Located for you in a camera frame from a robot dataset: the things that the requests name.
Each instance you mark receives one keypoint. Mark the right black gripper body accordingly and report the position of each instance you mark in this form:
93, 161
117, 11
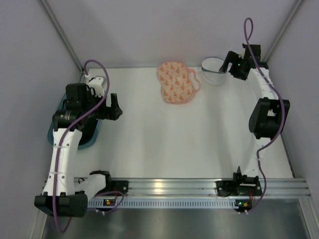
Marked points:
232, 64

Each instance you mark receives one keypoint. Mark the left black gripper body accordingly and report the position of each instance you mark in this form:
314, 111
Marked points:
111, 109

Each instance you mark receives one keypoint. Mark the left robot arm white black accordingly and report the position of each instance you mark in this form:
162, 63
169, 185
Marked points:
74, 125

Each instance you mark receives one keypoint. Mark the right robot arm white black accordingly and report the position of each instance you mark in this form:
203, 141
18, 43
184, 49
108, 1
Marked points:
268, 111

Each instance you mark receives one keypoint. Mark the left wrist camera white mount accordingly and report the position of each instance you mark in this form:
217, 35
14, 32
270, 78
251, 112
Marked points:
98, 83

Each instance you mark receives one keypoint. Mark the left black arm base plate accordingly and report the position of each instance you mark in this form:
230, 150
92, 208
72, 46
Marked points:
115, 185

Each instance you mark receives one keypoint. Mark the aluminium mounting rail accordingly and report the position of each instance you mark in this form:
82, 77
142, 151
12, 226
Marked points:
205, 188

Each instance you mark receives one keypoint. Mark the white slotted cable duct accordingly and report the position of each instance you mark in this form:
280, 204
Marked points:
166, 203

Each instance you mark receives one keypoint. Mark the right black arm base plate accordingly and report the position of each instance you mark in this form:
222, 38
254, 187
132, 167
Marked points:
226, 188

